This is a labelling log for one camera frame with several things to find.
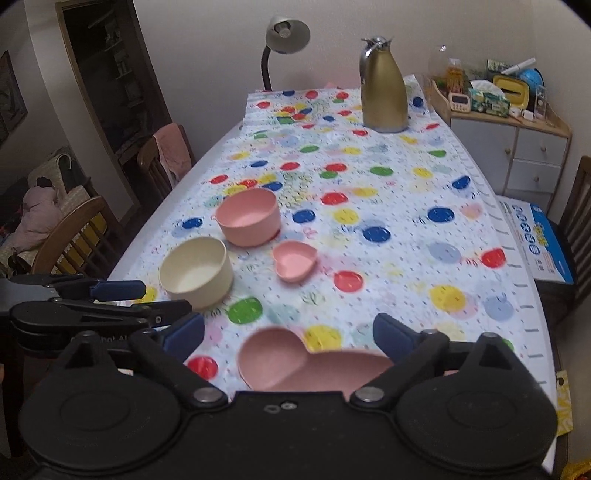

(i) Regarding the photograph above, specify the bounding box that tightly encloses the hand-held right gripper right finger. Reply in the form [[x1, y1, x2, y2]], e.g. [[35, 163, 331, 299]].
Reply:
[[349, 313, 525, 411]]

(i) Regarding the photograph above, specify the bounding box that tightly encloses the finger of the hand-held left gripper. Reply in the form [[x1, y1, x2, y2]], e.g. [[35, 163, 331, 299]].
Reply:
[[9, 299, 194, 335], [9, 274, 147, 301]]

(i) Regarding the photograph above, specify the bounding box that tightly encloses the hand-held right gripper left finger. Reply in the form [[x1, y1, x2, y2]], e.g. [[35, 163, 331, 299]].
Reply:
[[51, 312, 230, 411]]

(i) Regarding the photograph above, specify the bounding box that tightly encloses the cream bowl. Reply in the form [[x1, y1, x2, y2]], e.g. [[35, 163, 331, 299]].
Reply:
[[159, 236, 234, 311]]

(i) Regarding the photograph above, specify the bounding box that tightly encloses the pink bear-shaped plate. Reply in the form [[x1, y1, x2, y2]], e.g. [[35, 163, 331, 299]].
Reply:
[[237, 325, 459, 394]]

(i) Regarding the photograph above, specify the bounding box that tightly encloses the pink heart-shaped dish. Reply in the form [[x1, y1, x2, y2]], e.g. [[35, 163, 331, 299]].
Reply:
[[271, 240, 318, 284]]

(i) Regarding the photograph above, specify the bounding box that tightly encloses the pink bowl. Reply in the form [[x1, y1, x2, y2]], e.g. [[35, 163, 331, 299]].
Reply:
[[215, 188, 281, 248]]

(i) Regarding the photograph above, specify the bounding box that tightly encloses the light wooden chair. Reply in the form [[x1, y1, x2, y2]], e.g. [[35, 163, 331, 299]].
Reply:
[[30, 196, 126, 283]]

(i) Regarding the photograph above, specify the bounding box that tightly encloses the pink bundle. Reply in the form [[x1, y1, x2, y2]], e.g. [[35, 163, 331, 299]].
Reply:
[[9, 178, 64, 253]]

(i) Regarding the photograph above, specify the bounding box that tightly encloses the sofa with cushions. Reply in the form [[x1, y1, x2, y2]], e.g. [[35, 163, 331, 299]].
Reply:
[[0, 147, 95, 278]]

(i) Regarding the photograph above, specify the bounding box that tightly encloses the wooden chair with cloth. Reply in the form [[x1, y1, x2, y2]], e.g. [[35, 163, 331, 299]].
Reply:
[[137, 122, 197, 198]]

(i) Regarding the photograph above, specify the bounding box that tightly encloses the balloon print tablecloth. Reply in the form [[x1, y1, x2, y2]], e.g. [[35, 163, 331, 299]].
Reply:
[[108, 76, 557, 393]]

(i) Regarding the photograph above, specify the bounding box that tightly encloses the pink cloth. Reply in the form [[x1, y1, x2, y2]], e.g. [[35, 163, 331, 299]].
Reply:
[[154, 124, 193, 182]]

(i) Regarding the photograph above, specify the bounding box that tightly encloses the blue and white box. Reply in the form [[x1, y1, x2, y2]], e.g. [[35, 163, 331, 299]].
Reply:
[[496, 196, 575, 285]]

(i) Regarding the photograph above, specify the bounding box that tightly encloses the yellow cartoon print bag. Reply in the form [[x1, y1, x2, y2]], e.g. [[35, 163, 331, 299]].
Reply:
[[551, 369, 574, 437]]

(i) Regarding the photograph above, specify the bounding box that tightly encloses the dark wooden bookcase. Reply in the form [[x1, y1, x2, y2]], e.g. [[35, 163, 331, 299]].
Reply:
[[55, 0, 174, 209]]

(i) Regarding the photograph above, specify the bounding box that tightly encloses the dark wooden chair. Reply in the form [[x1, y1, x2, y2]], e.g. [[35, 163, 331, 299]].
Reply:
[[549, 156, 591, 326]]

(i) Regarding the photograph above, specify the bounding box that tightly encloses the white drawer cabinet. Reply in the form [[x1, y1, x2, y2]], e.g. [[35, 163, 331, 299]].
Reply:
[[425, 76, 573, 209]]

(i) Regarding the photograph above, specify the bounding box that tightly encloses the gold thermos jug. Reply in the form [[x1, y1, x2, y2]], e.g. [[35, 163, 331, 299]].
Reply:
[[359, 37, 410, 134]]

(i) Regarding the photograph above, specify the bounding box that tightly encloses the green tissue box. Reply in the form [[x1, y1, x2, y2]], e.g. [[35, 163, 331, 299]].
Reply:
[[470, 80, 511, 116]]

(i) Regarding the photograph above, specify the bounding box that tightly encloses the orange drink bottle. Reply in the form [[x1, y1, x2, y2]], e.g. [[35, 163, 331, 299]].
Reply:
[[445, 58, 465, 93]]

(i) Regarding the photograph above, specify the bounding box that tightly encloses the blue globe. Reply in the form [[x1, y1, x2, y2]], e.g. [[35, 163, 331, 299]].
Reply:
[[522, 68, 546, 100]]

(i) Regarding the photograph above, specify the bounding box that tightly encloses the white rolled tube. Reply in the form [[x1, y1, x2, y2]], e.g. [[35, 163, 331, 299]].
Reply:
[[501, 58, 539, 76]]

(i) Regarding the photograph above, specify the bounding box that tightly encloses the grey desk lamp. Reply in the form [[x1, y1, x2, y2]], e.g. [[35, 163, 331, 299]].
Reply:
[[261, 15, 311, 92]]

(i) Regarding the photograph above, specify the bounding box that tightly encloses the dark framed wall picture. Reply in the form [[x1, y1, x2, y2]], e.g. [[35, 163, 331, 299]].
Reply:
[[0, 51, 29, 149]]

